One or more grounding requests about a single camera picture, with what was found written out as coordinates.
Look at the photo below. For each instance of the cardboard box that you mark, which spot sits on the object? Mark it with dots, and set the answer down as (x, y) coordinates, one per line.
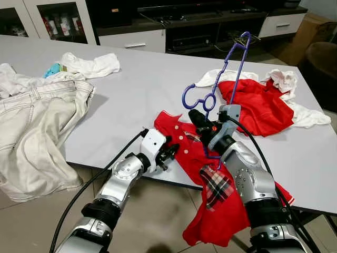
(310, 29)

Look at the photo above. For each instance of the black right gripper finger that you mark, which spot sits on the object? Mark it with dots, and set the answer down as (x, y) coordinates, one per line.
(200, 125)
(198, 115)

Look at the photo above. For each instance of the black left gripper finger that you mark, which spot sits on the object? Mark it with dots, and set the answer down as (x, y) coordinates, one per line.
(172, 148)
(168, 159)

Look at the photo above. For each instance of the brown chair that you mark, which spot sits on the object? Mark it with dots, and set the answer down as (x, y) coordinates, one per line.
(321, 74)

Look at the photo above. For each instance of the purple plastic hanger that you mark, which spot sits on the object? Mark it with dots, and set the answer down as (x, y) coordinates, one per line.
(184, 96)

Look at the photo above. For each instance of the red polo shirt plaid patch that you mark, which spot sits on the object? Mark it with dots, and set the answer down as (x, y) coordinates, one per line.
(221, 221)

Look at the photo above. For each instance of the red white bottle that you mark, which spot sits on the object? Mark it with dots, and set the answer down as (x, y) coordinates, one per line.
(77, 23)

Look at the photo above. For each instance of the black television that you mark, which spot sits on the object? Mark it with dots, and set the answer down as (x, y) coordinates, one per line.
(210, 4)

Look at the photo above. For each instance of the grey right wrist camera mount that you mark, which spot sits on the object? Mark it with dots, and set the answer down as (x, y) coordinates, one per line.
(226, 126)

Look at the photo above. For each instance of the black set-top box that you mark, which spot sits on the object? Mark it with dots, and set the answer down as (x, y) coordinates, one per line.
(190, 43)

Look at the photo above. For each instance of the white crumpled cloth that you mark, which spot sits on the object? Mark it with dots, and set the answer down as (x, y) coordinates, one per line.
(287, 79)

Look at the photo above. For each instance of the cream jeans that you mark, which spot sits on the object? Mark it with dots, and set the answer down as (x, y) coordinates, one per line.
(37, 137)

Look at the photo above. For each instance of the wooden TV stand white drawer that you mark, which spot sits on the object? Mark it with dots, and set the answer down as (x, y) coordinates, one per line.
(131, 39)

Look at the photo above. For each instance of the white glass-door cabinet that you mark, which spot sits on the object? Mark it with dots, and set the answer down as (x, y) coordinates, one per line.
(31, 6)

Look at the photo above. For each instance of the red knit garment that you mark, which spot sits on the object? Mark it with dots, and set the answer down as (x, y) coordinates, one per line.
(258, 108)

